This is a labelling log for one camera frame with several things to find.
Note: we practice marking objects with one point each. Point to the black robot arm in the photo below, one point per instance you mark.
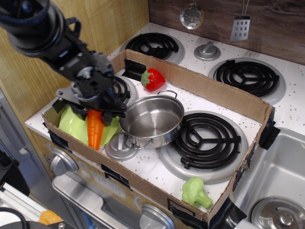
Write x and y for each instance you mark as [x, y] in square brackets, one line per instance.
[38, 29]

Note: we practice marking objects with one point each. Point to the hanging silver strainer ladle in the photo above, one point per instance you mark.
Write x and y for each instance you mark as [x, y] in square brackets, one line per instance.
[191, 17]

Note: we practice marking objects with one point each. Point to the back right black burner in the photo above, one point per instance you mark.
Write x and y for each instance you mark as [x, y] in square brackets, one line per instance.
[254, 76]

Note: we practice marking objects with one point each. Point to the silver sink basin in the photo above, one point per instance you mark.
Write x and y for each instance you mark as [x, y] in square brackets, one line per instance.
[275, 172]

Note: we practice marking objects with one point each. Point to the silver sink drain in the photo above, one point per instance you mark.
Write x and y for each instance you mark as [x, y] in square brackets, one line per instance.
[277, 213]

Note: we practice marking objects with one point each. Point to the stainless steel pot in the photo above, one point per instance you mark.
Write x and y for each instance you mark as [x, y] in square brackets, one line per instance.
[153, 121]

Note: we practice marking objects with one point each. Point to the front left black burner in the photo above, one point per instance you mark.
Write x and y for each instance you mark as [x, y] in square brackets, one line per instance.
[124, 90]

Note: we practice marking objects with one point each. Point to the front right black burner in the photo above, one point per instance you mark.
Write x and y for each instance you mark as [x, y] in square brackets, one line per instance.
[210, 146]

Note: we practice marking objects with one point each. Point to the silver stove knob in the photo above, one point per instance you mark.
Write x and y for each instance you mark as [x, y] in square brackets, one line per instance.
[207, 52]
[121, 148]

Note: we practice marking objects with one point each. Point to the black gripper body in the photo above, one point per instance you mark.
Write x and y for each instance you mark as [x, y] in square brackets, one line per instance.
[106, 101]

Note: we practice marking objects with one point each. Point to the red toy strawberry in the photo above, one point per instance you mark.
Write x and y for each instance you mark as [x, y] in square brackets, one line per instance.
[152, 80]

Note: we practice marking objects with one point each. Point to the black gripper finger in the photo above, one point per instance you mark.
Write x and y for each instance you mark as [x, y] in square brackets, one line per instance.
[79, 110]
[109, 118]

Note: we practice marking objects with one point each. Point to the silver front stove knob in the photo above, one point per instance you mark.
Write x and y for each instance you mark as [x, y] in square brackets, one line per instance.
[121, 148]

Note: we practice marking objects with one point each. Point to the orange object lower left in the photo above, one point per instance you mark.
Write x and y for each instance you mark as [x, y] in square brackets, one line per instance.
[49, 217]

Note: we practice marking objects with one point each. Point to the left silver oven knob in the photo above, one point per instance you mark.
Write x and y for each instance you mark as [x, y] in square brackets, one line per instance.
[62, 163]

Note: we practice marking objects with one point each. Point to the orange toy carrot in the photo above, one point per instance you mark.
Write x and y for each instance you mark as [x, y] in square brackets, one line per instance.
[95, 128]

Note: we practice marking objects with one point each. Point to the silver oven door handle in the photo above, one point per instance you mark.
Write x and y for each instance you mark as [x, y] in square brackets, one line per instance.
[94, 208]

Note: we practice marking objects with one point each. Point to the right silver oven knob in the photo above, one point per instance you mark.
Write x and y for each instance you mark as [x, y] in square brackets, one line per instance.
[154, 218]

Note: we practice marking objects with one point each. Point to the green toy broccoli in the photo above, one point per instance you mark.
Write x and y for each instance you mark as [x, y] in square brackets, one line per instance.
[193, 192]

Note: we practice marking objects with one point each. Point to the silver back stove knob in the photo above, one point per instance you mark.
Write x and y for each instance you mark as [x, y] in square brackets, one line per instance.
[207, 52]

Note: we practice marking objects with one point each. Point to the hanging silver spatula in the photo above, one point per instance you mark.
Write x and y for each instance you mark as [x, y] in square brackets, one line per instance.
[241, 24]

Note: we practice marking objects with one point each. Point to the brown cardboard fence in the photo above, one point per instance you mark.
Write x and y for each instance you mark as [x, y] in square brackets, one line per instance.
[198, 85]

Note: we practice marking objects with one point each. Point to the silver oven knob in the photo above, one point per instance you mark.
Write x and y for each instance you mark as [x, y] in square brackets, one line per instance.
[154, 218]
[62, 163]

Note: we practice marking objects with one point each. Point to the light green plastic plate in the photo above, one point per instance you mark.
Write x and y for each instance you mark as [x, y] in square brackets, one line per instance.
[73, 125]

